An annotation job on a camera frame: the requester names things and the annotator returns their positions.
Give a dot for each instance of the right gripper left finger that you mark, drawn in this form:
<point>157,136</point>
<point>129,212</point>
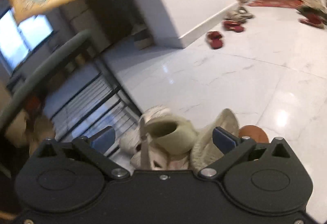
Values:
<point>93,150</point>

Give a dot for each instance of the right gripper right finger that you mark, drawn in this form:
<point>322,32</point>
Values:
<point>234,149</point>

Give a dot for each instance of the brown fur-lined slipper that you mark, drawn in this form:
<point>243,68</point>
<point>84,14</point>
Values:
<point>254,132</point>

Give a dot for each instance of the cream knit sneaker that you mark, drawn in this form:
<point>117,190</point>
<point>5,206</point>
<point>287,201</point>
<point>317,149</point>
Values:
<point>161,141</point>
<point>209,144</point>

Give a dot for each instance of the tan suede lace-up shoe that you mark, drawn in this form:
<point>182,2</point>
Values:
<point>37,130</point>

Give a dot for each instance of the black metal shoe rack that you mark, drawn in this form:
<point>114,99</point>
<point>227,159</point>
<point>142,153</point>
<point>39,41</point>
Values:
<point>90,100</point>

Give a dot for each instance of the red slipper far right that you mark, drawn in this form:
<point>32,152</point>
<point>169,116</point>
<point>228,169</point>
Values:
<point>312,20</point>

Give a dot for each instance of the red floor mat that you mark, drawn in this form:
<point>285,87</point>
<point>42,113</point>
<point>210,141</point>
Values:
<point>275,3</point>

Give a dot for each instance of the red slipper near wall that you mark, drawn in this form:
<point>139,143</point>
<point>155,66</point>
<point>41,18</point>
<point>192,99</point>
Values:
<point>214,39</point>

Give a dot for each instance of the beige sandal by wall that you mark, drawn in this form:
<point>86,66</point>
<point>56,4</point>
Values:
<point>241,14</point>

